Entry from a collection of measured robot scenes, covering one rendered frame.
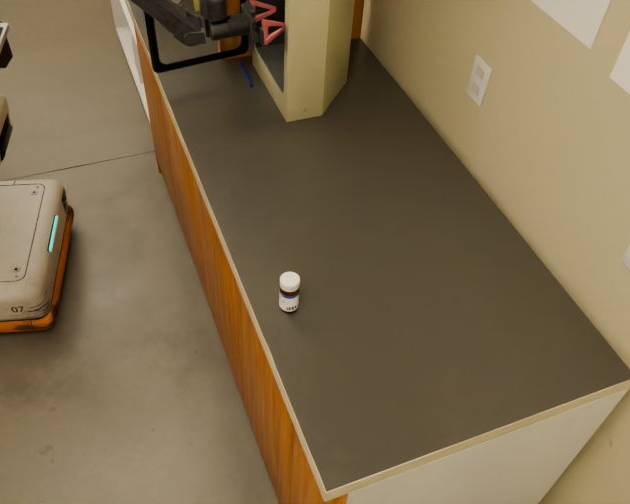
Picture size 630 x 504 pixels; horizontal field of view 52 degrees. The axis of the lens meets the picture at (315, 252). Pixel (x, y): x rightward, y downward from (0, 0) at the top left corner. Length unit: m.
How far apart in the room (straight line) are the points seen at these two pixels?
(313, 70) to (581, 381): 1.04
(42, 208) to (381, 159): 1.44
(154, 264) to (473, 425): 1.78
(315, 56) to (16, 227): 1.39
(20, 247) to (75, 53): 1.81
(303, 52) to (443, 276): 0.71
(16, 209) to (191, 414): 1.05
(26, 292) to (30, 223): 0.33
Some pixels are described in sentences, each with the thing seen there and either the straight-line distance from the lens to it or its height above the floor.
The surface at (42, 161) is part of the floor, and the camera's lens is 3.41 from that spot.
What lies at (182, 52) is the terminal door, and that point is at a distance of 2.04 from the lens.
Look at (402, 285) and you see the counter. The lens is 1.50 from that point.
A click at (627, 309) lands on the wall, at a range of 1.53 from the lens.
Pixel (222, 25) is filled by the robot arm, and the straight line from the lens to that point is 1.84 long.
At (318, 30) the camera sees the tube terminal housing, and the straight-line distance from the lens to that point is 1.79.
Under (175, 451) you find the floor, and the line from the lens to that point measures 2.33.
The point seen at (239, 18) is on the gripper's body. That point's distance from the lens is 1.86.
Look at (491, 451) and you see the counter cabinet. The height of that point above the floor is 0.83.
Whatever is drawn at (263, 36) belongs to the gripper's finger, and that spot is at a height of 1.18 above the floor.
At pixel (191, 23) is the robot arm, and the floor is 1.21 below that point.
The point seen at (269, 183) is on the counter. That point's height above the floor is 0.94.
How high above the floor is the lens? 2.08
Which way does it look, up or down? 48 degrees down
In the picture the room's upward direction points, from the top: 4 degrees clockwise
